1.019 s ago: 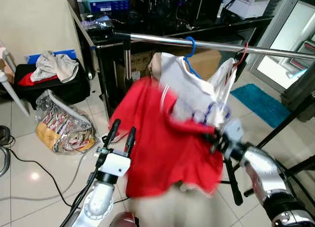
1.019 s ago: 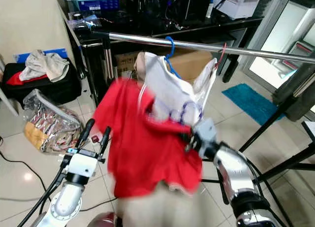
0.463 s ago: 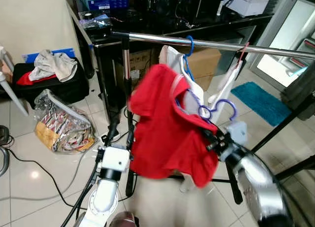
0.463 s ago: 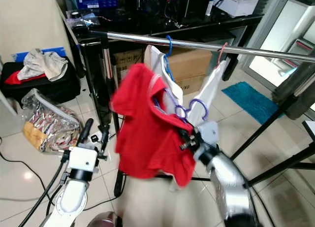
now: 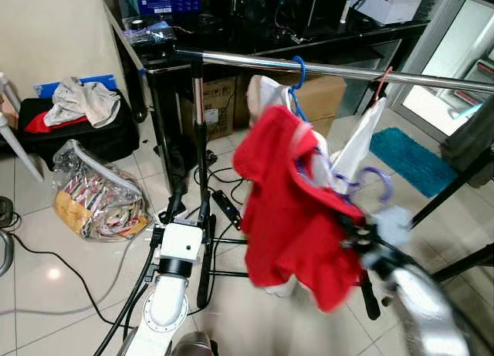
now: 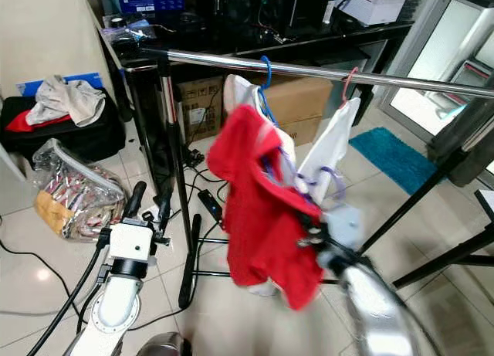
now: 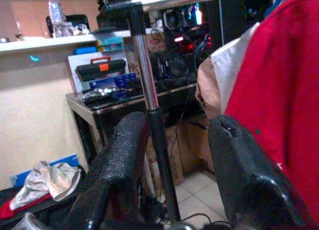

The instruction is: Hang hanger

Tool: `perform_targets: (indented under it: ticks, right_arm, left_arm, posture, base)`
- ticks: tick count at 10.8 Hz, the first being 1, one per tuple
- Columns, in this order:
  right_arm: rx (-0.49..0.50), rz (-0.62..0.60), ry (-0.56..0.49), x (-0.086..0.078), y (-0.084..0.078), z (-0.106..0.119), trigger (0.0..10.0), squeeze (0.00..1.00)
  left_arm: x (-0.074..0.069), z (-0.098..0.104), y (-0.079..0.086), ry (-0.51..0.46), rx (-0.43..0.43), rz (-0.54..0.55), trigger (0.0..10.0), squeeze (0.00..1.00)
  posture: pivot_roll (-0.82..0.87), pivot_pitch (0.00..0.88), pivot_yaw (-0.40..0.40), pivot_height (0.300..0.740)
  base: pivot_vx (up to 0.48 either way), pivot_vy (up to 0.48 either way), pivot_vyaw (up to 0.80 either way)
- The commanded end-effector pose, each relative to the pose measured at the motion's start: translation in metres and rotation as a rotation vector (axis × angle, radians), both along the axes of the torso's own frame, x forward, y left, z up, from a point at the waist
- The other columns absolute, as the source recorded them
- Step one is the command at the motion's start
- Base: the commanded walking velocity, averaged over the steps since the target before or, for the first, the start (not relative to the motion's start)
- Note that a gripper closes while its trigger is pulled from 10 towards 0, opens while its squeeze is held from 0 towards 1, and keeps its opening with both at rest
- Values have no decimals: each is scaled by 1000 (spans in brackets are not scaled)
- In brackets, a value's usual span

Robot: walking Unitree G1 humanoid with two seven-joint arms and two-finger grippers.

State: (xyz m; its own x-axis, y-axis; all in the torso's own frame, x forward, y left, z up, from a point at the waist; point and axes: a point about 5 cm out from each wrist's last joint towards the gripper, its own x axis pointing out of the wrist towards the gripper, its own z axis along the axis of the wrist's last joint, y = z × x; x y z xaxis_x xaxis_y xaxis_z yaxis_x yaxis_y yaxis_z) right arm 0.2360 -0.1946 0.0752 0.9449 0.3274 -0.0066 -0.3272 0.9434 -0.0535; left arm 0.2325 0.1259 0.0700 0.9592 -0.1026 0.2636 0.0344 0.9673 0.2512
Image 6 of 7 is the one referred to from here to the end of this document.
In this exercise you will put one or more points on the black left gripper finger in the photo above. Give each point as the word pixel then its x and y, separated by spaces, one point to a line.
pixel 164 213
pixel 137 201

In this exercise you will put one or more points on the red polo shirt white trim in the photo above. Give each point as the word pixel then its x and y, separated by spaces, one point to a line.
pixel 262 232

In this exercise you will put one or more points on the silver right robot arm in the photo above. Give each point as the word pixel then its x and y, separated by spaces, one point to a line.
pixel 378 310

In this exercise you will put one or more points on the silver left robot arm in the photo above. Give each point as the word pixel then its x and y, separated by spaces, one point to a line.
pixel 116 317

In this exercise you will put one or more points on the pink plastic hanger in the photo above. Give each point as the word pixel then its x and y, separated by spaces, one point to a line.
pixel 346 86

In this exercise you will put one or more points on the blue plastic hanger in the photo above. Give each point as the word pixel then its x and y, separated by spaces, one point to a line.
pixel 268 70

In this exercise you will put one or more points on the black power strip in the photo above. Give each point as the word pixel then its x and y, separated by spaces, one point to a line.
pixel 210 207

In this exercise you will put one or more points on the black suitcase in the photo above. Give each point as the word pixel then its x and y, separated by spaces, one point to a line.
pixel 77 144

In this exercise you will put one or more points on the white short sleeve shirt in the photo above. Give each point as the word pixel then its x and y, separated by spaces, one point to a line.
pixel 332 140

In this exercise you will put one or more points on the teal floor mat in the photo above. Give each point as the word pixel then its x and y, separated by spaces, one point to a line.
pixel 394 159

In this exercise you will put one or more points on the small labelled cardboard box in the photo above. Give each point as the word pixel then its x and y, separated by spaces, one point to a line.
pixel 201 101

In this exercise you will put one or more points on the beige cloth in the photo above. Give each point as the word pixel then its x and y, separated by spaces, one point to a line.
pixel 65 100

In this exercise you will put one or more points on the small red cloth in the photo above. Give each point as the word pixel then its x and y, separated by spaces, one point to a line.
pixel 21 123

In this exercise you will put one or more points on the blue flat box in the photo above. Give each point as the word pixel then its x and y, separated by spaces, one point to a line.
pixel 25 86

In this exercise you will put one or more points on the chrome and black clothes rack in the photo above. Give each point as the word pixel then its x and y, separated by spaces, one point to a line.
pixel 316 69

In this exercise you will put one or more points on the clear plastic bag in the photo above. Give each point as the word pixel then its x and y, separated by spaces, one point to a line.
pixel 131 32

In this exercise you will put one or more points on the dark grey curtain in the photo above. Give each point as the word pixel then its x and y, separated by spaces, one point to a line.
pixel 467 132

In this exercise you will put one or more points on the black desk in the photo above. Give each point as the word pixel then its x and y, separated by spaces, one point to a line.
pixel 239 39

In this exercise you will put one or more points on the blue carton box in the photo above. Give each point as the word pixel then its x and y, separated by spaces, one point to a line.
pixel 147 2

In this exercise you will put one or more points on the grey sliding glass door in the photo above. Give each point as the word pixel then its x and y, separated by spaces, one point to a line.
pixel 405 32

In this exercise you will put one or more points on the white desktop device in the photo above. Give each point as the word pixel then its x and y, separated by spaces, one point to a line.
pixel 374 5

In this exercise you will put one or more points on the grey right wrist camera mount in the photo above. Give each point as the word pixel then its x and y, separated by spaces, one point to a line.
pixel 346 226

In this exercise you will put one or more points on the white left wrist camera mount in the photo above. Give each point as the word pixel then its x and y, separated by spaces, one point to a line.
pixel 131 240

